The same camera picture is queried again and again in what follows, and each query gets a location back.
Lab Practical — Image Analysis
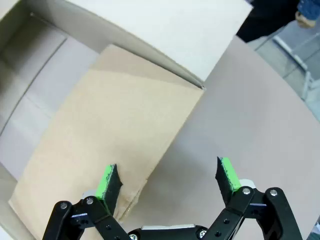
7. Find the person's left forearm denim sleeve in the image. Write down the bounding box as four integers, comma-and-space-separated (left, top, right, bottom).
296, 0, 320, 21

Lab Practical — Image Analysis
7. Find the brown cardboard shipping box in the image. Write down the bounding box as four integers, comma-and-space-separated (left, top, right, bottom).
0, 0, 254, 240

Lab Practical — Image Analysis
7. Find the right gripper black-green right finger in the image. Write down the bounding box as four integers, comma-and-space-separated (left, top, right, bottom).
207, 156, 303, 240

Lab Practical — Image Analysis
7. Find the right gripper black-green left finger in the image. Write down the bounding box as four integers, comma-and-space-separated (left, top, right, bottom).
42, 163, 131, 240

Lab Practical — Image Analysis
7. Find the person in denim shirt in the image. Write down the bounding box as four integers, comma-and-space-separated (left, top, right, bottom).
236, 0, 301, 43

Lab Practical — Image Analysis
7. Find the grey metal frame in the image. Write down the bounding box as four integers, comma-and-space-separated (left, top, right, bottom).
272, 34, 320, 101

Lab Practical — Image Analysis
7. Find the person's left hand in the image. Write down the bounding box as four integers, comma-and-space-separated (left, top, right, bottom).
294, 11, 316, 29

